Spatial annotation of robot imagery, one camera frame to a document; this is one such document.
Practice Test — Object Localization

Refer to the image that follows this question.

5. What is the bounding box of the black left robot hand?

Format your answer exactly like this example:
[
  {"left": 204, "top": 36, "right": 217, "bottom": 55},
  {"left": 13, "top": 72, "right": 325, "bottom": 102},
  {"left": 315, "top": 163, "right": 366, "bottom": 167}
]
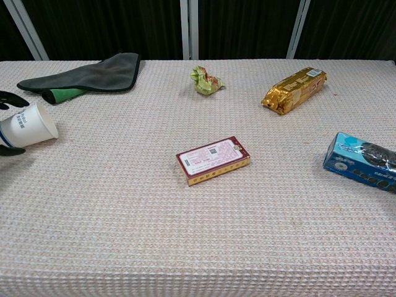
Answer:
[{"left": 0, "top": 90, "right": 31, "bottom": 157}]

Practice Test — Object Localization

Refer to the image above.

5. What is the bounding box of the white paper cup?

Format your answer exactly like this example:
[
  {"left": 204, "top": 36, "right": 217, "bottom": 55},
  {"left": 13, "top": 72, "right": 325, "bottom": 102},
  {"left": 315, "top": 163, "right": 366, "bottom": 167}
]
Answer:
[{"left": 0, "top": 102, "right": 59, "bottom": 148}]

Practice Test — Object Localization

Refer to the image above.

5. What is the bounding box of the green cloth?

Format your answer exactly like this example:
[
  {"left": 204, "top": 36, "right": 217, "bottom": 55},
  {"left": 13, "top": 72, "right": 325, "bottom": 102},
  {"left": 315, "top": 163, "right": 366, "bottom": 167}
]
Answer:
[{"left": 41, "top": 88, "right": 88, "bottom": 105}]

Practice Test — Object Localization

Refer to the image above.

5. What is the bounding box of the dark grey cloth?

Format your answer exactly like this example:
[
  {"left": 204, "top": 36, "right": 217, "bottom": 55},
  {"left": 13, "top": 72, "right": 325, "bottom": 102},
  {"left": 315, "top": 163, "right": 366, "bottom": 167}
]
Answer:
[{"left": 16, "top": 52, "right": 140, "bottom": 93}]

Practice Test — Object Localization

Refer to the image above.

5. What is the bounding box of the black curtain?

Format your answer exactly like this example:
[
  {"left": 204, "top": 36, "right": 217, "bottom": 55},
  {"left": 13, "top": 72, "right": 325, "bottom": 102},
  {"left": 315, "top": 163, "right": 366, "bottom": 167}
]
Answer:
[{"left": 0, "top": 0, "right": 396, "bottom": 62}]

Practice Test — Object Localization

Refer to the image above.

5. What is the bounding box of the crumpled green wrapper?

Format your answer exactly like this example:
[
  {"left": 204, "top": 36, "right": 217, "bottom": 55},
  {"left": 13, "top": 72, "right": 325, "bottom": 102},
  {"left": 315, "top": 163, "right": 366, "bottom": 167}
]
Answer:
[{"left": 190, "top": 65, "right": 226, "bottom": 97}]

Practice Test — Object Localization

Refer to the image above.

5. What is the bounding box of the red and gold box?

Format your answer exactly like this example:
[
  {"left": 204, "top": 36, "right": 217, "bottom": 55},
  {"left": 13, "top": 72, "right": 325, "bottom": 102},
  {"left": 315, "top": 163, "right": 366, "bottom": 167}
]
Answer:
[{"left": 175, "top": 136, "right": 252, "bottom": 187}]

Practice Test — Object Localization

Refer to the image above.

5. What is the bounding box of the pink waffle tablecloth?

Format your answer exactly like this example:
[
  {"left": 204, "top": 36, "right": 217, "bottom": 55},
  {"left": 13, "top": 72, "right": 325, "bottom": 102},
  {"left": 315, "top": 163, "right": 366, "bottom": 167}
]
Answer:
[{"left": 0, "top": 59, "right": 396, "bottom": 297}]

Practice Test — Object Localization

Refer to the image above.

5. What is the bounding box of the gold foil snack package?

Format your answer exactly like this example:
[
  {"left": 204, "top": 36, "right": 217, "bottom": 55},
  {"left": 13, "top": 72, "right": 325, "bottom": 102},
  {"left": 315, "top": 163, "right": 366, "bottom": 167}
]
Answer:
[{"left": 260, "top": 66, "right": 327, "bottom": 116}]

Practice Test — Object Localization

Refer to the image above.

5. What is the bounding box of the blue cookie package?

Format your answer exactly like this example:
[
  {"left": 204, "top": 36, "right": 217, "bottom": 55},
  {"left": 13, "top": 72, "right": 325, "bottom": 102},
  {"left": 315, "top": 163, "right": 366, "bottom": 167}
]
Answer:
[{"left": 322, "top": 131, "right": 396, "bottom": 195}]

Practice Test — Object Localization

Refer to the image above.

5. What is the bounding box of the grey metal frame post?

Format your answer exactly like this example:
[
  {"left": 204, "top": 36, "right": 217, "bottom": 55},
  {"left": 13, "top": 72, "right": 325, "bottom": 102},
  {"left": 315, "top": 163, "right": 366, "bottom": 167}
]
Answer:
[
  {"left": 286, "top": 0, "right": 311, "bottom": 60},
  {"left": 179, "top": 0, "right": 199, "bottom": 61},
  {"left": 2, "top": 0, "right": 50, "bottom": 61}
]

